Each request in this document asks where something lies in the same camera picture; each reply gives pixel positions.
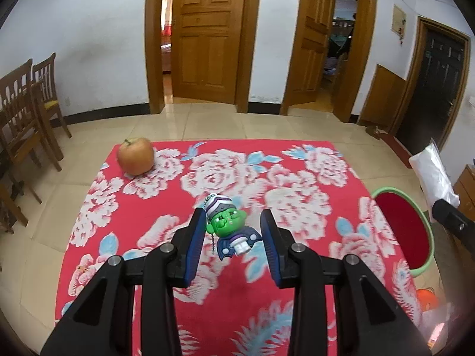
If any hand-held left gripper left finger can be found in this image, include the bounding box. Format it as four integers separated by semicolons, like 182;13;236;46
40;209;208;356

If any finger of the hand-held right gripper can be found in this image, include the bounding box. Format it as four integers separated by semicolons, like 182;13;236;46
432;200;475;245

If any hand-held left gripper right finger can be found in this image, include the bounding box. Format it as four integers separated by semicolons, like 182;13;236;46
260;209;433;356

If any green toy figure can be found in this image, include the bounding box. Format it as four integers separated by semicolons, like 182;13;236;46
203;193;260;262

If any white plastic bag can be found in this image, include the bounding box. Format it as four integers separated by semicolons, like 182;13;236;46
408;138;461;214

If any red bucket with green rim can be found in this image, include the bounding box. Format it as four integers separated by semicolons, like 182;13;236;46
370;187;436;278

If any wooden cabinet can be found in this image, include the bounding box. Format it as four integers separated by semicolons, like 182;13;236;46
453;165;475;212

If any red floral tablecloth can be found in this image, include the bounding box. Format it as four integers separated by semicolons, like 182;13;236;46
55;140;427;356

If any orange plastic stool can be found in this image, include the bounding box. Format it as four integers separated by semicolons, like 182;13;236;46
416;287;440;310

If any red doormat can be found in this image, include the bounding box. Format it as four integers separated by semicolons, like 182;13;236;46
380;131;414;169

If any dark entrance door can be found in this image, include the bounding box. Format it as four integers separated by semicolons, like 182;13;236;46
395;26;466;156

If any arched panel wooden door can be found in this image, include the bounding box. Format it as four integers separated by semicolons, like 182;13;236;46
172;0;247;102

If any wooden chair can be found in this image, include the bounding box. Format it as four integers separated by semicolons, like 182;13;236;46
31;53;73;139
0;58;63;173

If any wooden wall panel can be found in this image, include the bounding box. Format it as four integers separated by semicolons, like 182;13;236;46
358;64;407;130

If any dark door wooden frame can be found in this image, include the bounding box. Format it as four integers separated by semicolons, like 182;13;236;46
388;15;472;164

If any beige wall meter box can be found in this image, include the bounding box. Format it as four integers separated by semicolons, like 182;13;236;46
392;4;407;34

